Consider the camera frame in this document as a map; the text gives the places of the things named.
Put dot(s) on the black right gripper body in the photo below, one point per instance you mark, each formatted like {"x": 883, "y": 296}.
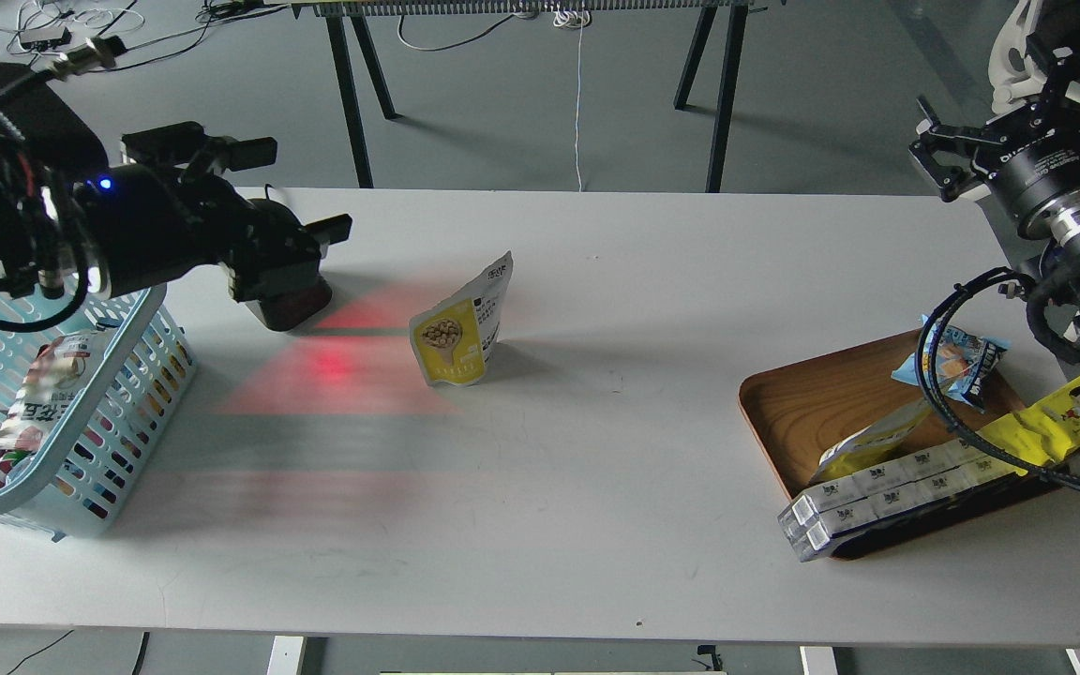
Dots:
{"x": 1036, "y": 178}

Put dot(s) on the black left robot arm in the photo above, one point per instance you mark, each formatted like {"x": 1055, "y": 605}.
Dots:
{"x": 72, "y": 224}

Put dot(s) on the blue snack bag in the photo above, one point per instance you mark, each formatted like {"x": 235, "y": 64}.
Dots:
{"x": 963, "y": 362}

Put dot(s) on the black metal frame table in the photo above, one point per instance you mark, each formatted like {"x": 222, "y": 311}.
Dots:
{"x": 635, "y": 101}

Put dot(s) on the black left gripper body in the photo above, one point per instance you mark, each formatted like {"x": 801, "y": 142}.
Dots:
{"x": 145, "y": 228}

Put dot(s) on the red white snack bag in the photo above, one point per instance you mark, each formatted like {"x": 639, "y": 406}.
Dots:
{"x": 60, "y": 372}

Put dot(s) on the yellow cartoon snack bag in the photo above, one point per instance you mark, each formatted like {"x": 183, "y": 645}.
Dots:
{"x": 1044, "y": 434}

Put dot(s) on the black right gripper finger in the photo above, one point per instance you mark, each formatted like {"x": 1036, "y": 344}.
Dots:
{"x": 1060, "y": 61}
{"x": 944, "y": 154}

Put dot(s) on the light blue plastic basket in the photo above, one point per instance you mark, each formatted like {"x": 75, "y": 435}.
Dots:
{"x": 79, "y": 478}

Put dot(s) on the brown wooden tray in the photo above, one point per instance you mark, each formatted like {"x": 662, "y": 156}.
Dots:
{"x": 799, "y": 411}

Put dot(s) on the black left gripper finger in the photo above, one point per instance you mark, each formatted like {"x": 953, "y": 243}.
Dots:
{"x": 187, "y": 145}

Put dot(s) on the white boxed snack pack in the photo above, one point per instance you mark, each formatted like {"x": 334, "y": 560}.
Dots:
{"x": 876, "y": 499}

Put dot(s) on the black barcode scanner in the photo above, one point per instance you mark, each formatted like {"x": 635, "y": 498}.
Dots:
{"x": 275, "y": 266}

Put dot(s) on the yellow white snack pouch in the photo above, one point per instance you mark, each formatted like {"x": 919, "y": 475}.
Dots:
{"x": 454, "y": 341}

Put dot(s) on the white office chair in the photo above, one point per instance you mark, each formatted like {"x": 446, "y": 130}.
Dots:
{"x": 1026, "y": 49}

